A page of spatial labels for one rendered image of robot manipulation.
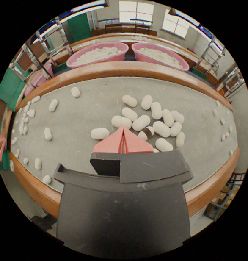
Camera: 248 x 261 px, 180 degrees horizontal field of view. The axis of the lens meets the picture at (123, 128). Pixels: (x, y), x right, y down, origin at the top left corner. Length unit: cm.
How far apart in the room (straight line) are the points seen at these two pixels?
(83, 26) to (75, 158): 289
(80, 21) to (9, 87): 241
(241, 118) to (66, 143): 464
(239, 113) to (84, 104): 461
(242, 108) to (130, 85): 451
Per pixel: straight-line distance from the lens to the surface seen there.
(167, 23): 566
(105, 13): 519
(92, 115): 17
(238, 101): 460
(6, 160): 88
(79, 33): 294
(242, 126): 452
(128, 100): 15
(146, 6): 539
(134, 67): 22
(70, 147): 18
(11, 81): 94
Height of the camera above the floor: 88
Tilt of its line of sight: 76 degrees down
